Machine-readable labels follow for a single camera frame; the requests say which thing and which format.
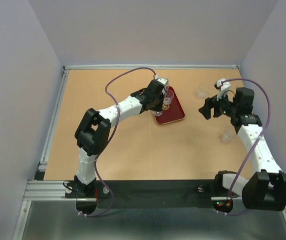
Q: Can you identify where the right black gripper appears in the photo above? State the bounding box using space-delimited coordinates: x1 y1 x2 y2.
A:
198 88 238 120

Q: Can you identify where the clear glass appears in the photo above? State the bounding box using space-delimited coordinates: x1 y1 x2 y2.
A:
163 89 175 106
197 83 209 99
154 111 163 117
221 126 236 143

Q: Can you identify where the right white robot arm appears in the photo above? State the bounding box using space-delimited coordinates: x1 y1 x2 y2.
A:
199 86 286 212

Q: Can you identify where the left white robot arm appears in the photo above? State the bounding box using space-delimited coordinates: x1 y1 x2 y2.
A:
64 78 169 198

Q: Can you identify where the red lacquer tray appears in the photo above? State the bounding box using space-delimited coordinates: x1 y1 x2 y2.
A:
154 86 185 125

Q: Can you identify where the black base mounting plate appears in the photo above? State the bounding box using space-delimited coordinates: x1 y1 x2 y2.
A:
65 179 228 209

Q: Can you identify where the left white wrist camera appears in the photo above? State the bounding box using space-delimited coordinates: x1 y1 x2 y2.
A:
157 78 169 90

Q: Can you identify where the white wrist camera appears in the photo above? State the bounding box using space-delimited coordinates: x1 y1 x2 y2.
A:
214 78 231 101
157 78 169 90

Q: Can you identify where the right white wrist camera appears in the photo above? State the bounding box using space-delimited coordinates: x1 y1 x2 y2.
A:
214 78 231 101

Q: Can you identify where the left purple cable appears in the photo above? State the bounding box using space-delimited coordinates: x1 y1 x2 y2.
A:
77 66 160 218

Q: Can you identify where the aluminium table edge rail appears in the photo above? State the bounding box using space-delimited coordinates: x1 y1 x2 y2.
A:
63 64 239 70

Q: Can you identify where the left aluminium side rail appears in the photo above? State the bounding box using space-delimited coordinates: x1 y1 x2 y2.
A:
12 69 70 240

